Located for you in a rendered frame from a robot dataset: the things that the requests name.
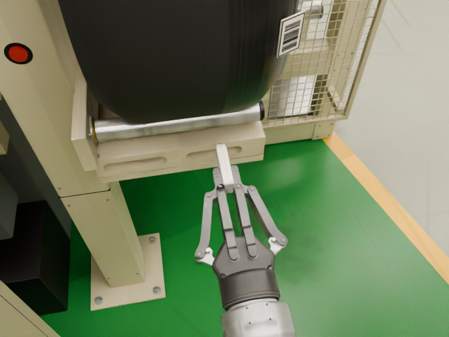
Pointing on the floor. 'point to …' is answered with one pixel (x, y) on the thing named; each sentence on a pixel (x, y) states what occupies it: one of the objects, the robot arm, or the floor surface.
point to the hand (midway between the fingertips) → (224, 168)
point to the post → (63, 134)
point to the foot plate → (152, 241)
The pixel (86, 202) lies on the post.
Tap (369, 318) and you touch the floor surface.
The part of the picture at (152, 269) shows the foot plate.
